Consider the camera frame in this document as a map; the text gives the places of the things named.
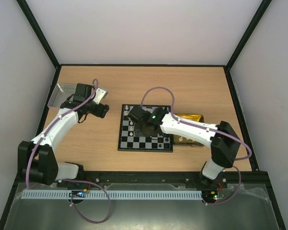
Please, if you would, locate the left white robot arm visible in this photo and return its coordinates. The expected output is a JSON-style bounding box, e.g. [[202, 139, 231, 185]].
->
[[17, 79, 109, 189]]

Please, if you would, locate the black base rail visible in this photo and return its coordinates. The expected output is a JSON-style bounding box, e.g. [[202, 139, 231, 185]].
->
[[57, 171, 272, 190]]

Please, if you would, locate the purple cable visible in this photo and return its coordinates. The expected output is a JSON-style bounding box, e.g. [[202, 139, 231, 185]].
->
[[25, 78, 113, 223], [140, 86, 252, 207]]

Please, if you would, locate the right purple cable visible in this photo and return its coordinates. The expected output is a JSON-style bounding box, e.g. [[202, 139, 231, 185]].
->
[[140, 86, 252, 207]]

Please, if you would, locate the black magnetic chess board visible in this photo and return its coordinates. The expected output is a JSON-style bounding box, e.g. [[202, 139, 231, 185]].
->
[[118, 104, 173, 152]]

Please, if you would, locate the black frame enclosure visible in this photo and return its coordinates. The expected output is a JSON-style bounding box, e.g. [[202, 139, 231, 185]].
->
[[0, 0, 286, 230]]

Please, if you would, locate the gold metal tin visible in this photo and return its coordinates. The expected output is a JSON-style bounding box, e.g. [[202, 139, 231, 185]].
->
[[172, 114, 205, 147]]

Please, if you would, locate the white slotted cable duct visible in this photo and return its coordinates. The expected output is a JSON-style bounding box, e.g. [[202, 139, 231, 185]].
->
[[21, 190, 202, 200]]

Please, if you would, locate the silver metal tray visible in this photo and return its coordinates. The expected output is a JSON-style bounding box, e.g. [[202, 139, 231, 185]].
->
[[48, 83, 76, 109]]

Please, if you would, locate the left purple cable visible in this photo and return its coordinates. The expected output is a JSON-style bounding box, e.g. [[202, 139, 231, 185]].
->
[[25, 78, 113, 223]]

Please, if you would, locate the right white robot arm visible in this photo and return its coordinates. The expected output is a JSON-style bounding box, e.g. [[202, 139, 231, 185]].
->
[[128, 106, 240, 188]]

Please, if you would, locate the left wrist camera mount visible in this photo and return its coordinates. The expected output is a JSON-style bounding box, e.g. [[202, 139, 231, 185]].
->
[[93, 88, 108, 104]]

